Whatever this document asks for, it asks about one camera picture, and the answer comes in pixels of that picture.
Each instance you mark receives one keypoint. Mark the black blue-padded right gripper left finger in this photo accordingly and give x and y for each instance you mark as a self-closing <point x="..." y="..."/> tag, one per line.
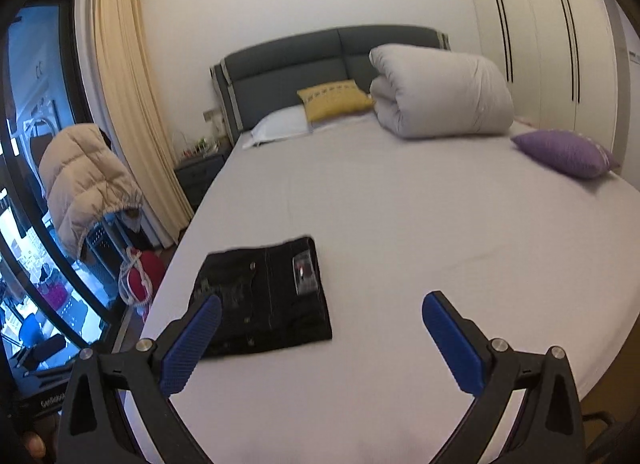
<point x="94" y="426"/>

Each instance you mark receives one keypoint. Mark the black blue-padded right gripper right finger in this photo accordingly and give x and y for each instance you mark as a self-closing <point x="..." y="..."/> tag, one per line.
<point x="548" y="427"/>

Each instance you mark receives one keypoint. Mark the black pants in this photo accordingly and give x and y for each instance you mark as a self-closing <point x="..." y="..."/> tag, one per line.
<point x="271" y="298"/>

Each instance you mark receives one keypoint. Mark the person's left hand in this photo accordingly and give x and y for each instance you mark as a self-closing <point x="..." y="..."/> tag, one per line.
<point x="34" y="445"/>

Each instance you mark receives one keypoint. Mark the bed with white sheet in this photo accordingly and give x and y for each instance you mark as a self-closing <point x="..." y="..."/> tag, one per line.
<point x="529" y="255"/>

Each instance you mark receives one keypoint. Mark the beige puffer jacket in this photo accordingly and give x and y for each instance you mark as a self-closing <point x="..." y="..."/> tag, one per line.
<point x="84" y="181"/>

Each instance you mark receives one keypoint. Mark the dark grey nightstand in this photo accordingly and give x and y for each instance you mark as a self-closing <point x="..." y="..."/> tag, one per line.
<point x="195" y="175"/>

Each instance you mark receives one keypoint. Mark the purple cushion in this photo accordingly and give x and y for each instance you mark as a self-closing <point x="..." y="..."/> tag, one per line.
<point x="567" y="152"/>

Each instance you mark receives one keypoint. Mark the beige curtain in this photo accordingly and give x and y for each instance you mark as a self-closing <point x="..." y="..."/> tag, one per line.
<point x="133" y="107"/>

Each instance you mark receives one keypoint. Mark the rolled white duvet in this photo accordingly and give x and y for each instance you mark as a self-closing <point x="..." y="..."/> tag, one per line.
<point x="425" y="93"/>

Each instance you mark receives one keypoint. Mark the white pillow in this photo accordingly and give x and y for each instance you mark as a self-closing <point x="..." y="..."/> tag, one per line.
<point x="282" y="124"/>

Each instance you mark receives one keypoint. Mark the dark grey padded headboard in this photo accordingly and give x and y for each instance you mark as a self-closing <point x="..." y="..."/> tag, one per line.
<point x="260" y="79"/>

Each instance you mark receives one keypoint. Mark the yellow cushion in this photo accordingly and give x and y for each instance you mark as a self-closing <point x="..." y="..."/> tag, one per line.
<point x="334" y="99"/>

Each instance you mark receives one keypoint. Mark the red bag with rope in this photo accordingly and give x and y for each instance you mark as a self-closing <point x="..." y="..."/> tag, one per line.
<point x="140" y="276"/>

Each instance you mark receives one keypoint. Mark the white wardrobe with handles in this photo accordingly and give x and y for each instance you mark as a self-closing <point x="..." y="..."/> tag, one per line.
<point x="563" y="63"/>

